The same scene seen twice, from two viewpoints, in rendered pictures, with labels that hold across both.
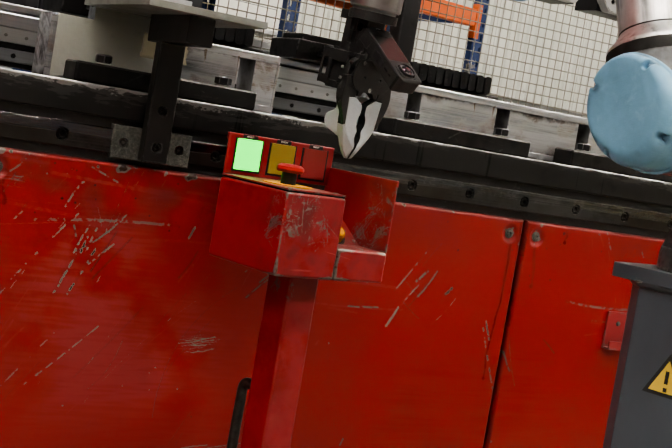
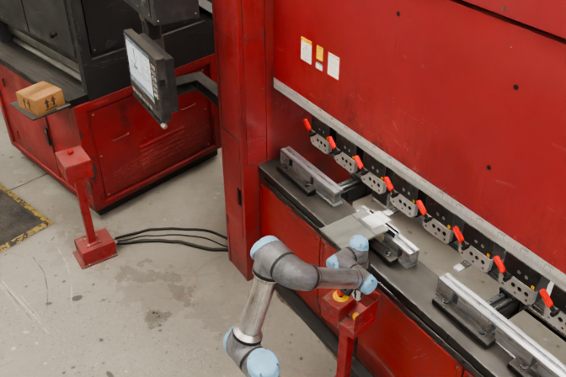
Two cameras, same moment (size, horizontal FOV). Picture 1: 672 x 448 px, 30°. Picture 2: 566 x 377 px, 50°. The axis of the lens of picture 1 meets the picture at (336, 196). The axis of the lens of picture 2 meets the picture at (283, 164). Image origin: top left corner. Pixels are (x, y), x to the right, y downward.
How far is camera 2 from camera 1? 3.07 m
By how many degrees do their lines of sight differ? 86
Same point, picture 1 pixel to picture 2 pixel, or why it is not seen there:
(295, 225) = (324, 307)
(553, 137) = (518, 352)
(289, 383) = (343, 345)
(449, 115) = (469, 310)
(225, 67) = (394, 247)
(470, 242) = (440, 358)
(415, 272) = (422, 351)
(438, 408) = not seen: outside the picture
